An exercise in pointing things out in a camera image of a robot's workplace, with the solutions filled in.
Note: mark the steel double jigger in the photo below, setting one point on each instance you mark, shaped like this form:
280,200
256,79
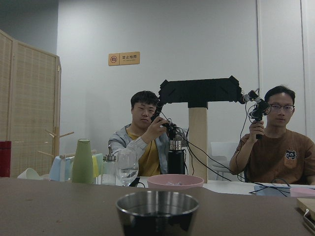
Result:
157,213

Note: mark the green cup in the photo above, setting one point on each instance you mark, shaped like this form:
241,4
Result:
82,170

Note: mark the wooden cup rack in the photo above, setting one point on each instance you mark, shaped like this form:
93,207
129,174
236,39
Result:
56,141

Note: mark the light blue cup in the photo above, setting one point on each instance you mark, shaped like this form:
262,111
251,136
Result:
61,169

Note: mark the person in grey jacket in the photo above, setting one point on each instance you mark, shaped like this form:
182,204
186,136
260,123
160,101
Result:
147,138

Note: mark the black bottle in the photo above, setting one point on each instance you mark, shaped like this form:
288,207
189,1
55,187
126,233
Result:
175,158

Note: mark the black teleoperation rig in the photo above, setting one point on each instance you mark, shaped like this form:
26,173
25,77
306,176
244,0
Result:
197,94

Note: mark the wine glass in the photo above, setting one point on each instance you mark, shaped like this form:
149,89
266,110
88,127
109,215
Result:
126,167

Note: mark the pink bowl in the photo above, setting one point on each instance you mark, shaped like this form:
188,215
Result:
174,181

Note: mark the glass oil dispenser bottle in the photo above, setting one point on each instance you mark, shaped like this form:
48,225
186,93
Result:
108,176

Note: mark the person in brown shirt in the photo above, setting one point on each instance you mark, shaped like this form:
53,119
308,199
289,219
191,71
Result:
272,153

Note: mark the bamboo folding screen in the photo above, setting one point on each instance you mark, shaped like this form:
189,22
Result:
30,99

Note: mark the red bottle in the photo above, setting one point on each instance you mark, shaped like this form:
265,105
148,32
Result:
5,158

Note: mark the bamboo cutting board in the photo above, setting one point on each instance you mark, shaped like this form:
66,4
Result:
307,207

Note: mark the orange wall sign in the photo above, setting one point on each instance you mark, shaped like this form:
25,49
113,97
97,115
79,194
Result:
126,58

